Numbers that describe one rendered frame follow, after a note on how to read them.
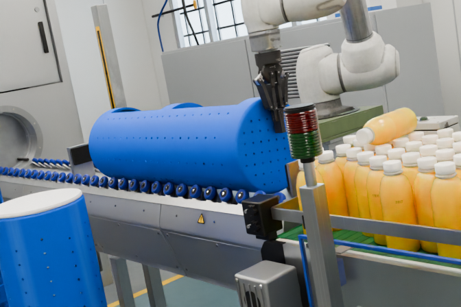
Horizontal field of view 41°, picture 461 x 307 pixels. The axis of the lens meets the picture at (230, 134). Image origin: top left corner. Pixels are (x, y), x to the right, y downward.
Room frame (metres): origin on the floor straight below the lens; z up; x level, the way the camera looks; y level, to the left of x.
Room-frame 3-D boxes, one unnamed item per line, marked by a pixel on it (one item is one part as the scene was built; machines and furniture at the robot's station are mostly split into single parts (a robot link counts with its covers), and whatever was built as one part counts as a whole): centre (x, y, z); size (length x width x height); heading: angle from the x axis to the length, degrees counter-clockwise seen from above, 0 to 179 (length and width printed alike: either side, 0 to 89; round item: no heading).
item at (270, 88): (1.78, -0.13, 1.25); 0.04 x 0.01 x 0.11; 39
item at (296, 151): (1.19, -0.14, 1.18); 0.06 x 0.06 x 0.05
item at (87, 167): (2.75, 0.67, 1.00); 0.10 x 0.04 x 0.15; 129
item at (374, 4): (3.65, -0.85, 1.48); 0.24 x 0.12 x 0.08; 45
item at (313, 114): (1.19, -0.14, 1.23); 0.06 x 0.06 x 0.04
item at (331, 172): (1.53, -0.22, 0.99); 0.07 x 0.07 x 0.18
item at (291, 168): (1.72, -0.17, 0.99); 0.10 x 0.02 x 0.12; 129
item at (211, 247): (2.53, 0.49, 0.79); 2.17 x 0.29 x 0.34; 39
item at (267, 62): (1.79, -0.14, 1.32); 0.08 x 0.07 x 0.09; 129
